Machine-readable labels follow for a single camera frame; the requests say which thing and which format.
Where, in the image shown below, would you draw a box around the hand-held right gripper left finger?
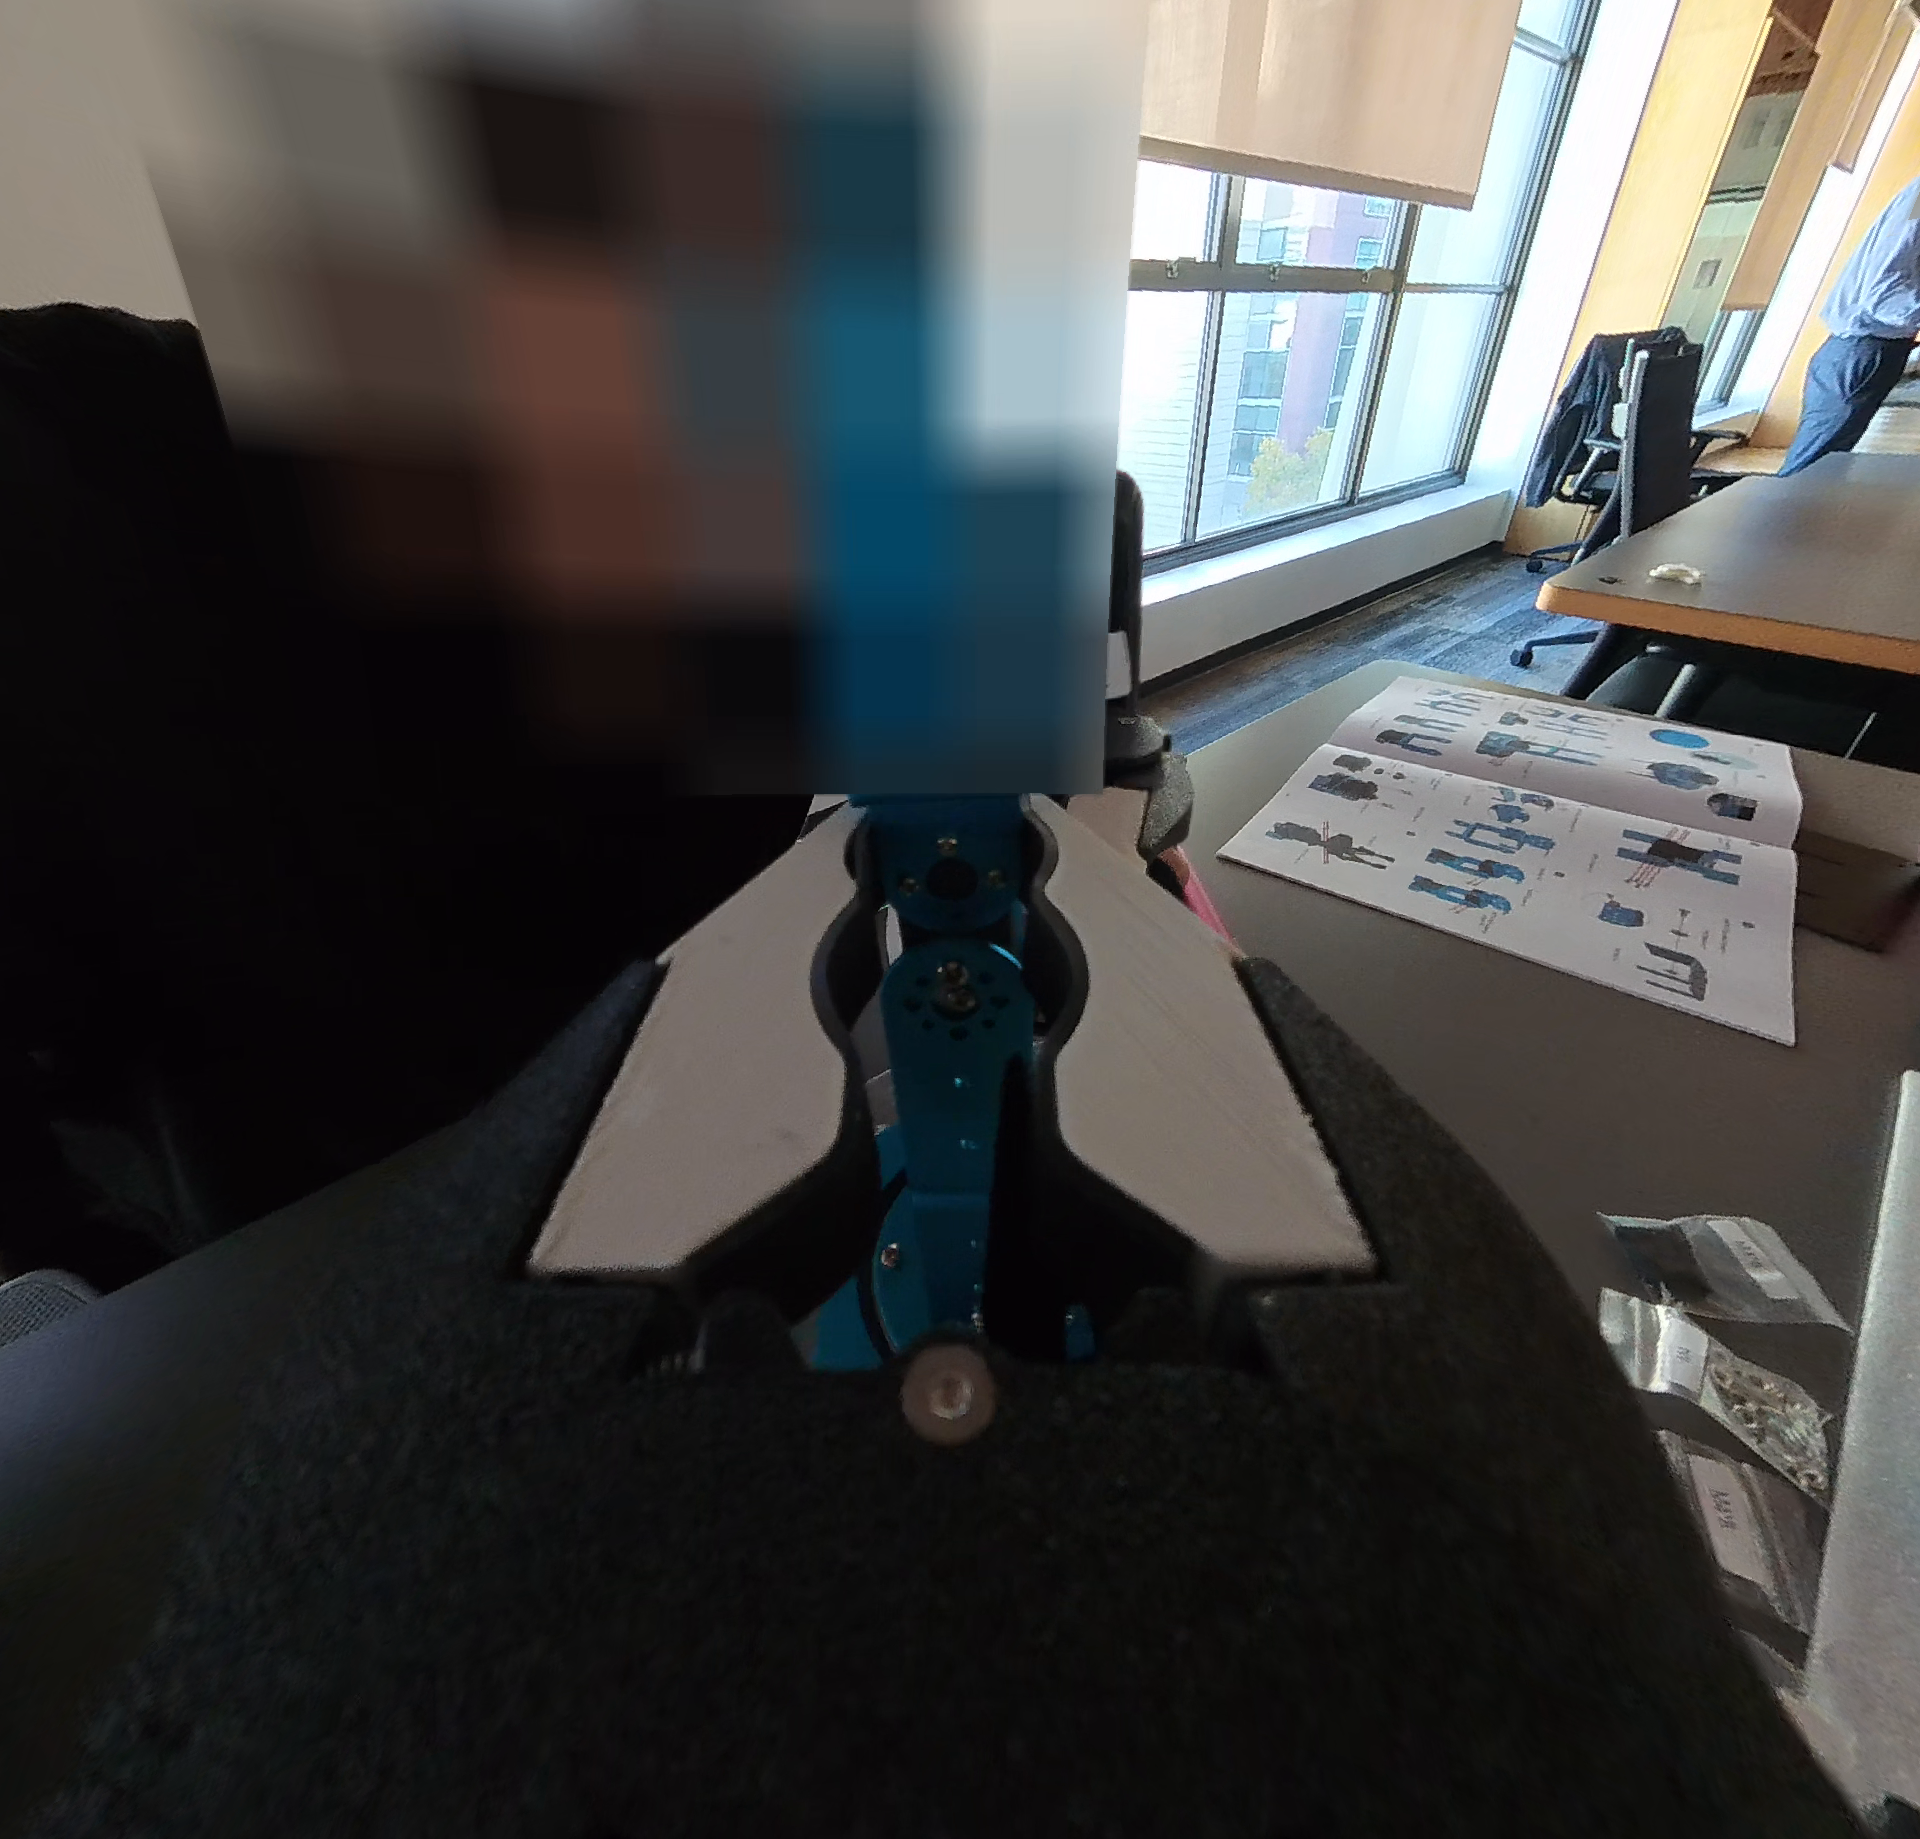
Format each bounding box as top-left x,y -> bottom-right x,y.
524,798 -> 876,1285

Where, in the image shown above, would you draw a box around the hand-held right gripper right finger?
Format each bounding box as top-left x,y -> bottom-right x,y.
1025,794 -> 1379,1289

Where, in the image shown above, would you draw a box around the blue toy robot arm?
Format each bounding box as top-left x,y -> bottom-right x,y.
792,794 -> 1103,1375

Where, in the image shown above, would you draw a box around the wood-edged grey desk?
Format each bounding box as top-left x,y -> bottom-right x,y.
1535,452 -> 1920,678

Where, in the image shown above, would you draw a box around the printed instruction manual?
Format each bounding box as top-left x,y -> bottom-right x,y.
1218,676 -> 1801,1046

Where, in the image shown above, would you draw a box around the pile of small parts bags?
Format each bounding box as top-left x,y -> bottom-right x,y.
1593,1209 -> 1850,1691

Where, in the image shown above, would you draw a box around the black office chair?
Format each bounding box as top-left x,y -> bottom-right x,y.
1506,328 -> 1749,672

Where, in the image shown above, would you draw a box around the person's black clothing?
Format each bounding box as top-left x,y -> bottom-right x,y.
0,302 -> 842,1301

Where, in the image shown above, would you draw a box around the beige roller blind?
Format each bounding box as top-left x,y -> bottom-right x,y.
1140,0 -> 1547,214

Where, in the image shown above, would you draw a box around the glass window wall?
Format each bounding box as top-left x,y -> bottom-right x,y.
1122,0 -> 1630,574

